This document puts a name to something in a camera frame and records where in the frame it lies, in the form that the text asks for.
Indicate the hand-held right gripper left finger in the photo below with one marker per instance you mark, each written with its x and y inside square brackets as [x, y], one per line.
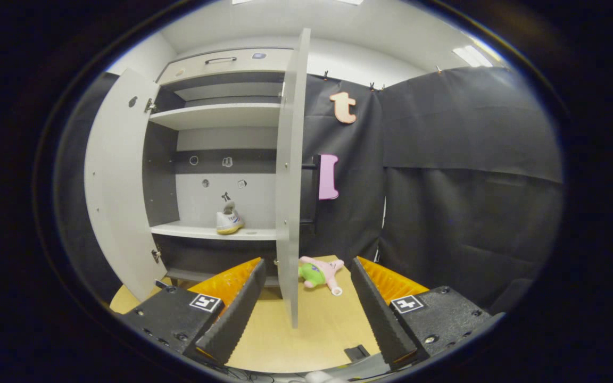
[237, 314]

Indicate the grey cabinet drawer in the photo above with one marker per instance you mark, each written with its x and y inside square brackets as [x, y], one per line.
[221, 69]

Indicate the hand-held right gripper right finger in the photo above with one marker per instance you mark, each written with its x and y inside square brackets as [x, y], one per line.
[378, 314]

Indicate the white shoe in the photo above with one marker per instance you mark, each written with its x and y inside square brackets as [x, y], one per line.
[229, 221]

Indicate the small ceiling light panel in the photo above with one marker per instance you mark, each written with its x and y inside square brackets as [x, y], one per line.
[472, 56]

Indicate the small black block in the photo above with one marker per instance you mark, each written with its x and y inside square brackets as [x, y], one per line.
[357, 352]

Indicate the grey shoe cabinet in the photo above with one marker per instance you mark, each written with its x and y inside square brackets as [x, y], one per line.
[200, 207]

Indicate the black backdrop cloth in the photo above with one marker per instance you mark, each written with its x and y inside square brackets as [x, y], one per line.
[471, 133]

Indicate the grey cabinet door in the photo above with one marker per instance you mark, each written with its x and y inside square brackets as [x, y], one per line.
[117, 186]
[290, 186]

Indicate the white cabinet shelf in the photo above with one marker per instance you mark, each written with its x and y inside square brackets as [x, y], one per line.
[200, 231]
[216, 116]

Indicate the pink and green plush toy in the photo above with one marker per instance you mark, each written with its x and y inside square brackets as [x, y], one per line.
[320, 271]

